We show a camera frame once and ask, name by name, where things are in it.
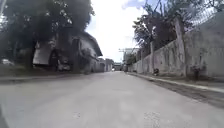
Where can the house with pitched roof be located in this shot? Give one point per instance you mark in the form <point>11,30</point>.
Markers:
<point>80,53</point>

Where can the grey concrete road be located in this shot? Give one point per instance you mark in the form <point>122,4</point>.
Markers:
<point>100,100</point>

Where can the concrete kerb strip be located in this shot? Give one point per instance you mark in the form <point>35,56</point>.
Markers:
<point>180,83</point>

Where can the large dark tree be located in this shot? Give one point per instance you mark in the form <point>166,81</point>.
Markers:
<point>43,20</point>

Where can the trees behind wall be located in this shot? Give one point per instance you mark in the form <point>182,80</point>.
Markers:
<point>160,23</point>

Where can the long grey concrete wall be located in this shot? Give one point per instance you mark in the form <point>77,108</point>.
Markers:
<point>186,55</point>

